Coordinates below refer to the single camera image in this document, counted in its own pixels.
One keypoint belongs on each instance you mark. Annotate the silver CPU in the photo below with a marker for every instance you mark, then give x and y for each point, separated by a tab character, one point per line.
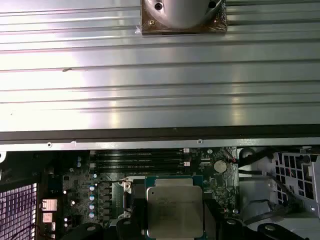
175	207

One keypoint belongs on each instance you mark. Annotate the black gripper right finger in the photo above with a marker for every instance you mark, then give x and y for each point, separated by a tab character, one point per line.
212	220

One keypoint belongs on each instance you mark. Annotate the brown square base plate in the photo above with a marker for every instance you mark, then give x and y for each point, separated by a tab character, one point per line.
180	31

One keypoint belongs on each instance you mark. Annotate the perforated metal drive cage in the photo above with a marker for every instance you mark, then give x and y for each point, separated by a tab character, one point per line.
315	175

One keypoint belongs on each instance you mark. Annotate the silver coin battery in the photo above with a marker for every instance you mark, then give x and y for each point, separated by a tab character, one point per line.
220	165

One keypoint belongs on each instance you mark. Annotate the green motherboard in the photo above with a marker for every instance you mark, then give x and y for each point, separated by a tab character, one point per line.
212	182

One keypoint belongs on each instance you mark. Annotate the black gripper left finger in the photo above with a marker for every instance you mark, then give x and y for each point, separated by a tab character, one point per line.
137	225

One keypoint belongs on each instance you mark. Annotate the black PC case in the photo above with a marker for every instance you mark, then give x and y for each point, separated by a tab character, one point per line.
150	136

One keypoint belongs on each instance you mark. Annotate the silver metal drive bracket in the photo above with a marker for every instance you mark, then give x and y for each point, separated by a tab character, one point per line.
255	195

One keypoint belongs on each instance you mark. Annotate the CPU socket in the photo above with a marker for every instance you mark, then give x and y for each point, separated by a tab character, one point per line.
127	200

